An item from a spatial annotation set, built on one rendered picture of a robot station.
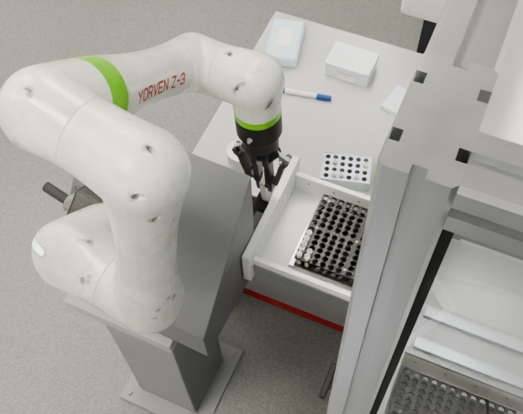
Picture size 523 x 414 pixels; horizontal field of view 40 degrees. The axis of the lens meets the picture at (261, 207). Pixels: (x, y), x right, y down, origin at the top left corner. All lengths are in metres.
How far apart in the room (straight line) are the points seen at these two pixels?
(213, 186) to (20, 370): 1.32
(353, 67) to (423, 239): 1.61
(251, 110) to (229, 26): 1.96
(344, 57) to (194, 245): 0.79
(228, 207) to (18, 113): 0.55
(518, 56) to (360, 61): 1.57
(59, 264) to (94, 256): 0.07
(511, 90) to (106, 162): 0.59
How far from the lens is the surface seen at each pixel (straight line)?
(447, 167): 0.35
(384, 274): 0.45
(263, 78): 1.27
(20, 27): 3.44
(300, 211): 1.67
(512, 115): 0.41
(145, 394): 2.39
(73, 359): 2.50
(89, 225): 1.32
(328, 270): 1.54
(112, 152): 0.91
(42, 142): 0.96
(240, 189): 1.37
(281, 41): 2.05
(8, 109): 0.98
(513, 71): 0.43
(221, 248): 1.42
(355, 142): 1.89
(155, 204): 0.91
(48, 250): 1.31
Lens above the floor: 2.27
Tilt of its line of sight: 59 degrees down
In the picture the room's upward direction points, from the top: 3 degrees counter-clockwise
